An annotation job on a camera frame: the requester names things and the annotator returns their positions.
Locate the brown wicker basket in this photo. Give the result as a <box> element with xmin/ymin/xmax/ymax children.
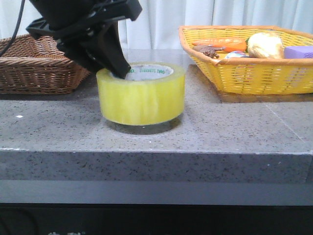
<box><xmin>0</xmin><ymin>34</ymin><xmax>90</xmax><ymax>94</ymax></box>

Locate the bread roll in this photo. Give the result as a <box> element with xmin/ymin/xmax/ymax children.
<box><xmin>247</xmin><ymin>33</ymin><xmax>284</xmax><ymax>59</ymax></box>

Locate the yellow wicker basket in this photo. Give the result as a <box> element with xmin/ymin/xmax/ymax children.
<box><xmin>179</xmin><ymin>25</ymin><xmax>313</xmax><ymax>94</ymax></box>

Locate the orange toy carrot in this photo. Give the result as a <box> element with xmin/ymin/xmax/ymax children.
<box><xmin>192</xmin><ymin>37</ymin><xmax>247</xmax><ymax>52</ymax></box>

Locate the purple sponge block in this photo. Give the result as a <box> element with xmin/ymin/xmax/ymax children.
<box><xmin>284</xmin><ymin>46</ymin><xmax>313</xmax><ymax>59</ymax></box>

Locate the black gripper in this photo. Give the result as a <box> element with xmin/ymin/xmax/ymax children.
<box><xmin>26</xmin><ymin>0</ymin><xmax>142</xmax><ymax>79</ymax></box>

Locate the black cable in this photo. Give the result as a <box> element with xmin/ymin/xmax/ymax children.
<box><xmin>0</xmin><ymin>0</ymin><xmax>26</xmax><ymax>57</ymax></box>

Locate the blue snack packet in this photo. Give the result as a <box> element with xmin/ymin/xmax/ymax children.
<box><xmin>225</xmin><ymin>50</ymin><xmax>249</xmax><ymax>59</ymax></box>

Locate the brown toy figure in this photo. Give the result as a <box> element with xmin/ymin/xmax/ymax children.
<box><xmin>192</xmin><ymin>45</ymin><xmax>225</xmax><ymax>59</ymax></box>

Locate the yellow packing tape roll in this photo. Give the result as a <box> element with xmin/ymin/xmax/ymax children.
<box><xmin>96</xmin><ymin>62</ymin><xmax>185</xmax><ymax>126</ymax></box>

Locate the white curtain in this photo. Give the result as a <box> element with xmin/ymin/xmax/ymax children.
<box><xmin>0</xmin><ymin>0</ymin><xmax>313</xmax><ymax>50</ymax></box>

